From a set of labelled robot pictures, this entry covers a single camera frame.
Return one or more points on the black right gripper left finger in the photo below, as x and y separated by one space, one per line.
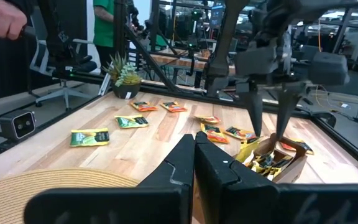
120 205

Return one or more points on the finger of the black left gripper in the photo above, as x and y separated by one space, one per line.
286 109
256 109

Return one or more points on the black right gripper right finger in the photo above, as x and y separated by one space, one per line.
259 205

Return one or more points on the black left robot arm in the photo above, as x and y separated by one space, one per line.
225 37

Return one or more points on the brown wooden organizer box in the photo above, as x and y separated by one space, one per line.
294 169

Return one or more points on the wooden background table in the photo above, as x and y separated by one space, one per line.
179 62

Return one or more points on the round woven beige placemat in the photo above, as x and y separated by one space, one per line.
26 196

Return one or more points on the potted succulent plant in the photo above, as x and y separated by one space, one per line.
126 90

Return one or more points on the person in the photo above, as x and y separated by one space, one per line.
102 28

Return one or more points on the grey table-level camera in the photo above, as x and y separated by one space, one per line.
19 124

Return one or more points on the black office chair white frame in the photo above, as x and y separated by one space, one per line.
73 67

